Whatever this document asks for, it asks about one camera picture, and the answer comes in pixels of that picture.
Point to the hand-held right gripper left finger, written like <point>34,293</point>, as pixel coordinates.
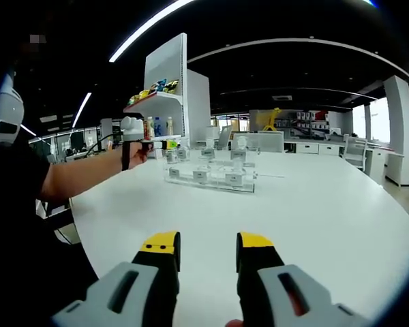
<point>122,293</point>

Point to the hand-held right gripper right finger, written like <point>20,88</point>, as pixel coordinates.
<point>279,293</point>

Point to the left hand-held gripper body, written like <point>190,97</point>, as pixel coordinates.
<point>133,128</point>

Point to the clear acrylic reagent rack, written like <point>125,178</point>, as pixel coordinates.
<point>211,183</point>

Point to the white drink bottle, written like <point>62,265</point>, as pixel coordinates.
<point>149,127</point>
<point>170,126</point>

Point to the blue label drink bottle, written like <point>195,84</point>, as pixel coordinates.
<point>159,126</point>

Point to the display rack of boxes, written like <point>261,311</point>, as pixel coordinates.
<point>308,119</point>

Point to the person's left hand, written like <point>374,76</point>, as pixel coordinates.
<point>137,158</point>

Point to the person's right hand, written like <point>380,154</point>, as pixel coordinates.
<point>234,324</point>

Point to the pile of snack packets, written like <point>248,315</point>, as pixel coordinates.
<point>153,90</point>

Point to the grey office chair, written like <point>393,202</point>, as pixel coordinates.
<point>225,134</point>

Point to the white display shelf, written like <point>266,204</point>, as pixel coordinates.
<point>163,61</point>

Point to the white mesh panel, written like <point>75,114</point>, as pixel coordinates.
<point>259,141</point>

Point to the white paper sheet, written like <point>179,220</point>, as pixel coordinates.
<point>271,176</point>

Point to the person's black clothed torso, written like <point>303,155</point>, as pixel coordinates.
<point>20,231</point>

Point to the white worn device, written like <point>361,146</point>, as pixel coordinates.
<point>8,109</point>

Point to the ceiling air vent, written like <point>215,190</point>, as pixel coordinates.
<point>282,97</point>

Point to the white cabinet row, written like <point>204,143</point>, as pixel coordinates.
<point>313,148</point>

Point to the white mesh chair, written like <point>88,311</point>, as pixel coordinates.
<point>356,150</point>

